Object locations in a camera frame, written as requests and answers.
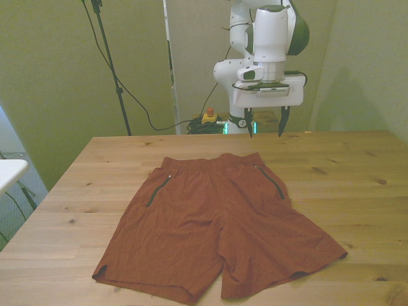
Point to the yellow emergency stop button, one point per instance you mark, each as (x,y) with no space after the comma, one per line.
(208,119)

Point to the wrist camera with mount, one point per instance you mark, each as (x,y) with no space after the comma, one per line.
(274,91)

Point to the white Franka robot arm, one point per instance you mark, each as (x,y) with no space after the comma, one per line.
(271,32)

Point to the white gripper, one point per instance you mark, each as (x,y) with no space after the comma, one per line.
(271,100)

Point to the white folding table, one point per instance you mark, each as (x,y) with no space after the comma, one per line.
(11,173)

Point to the rust red shorts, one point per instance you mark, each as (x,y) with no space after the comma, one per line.
(191,223)

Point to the black tripod stand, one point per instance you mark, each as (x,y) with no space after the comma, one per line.
(118,90)

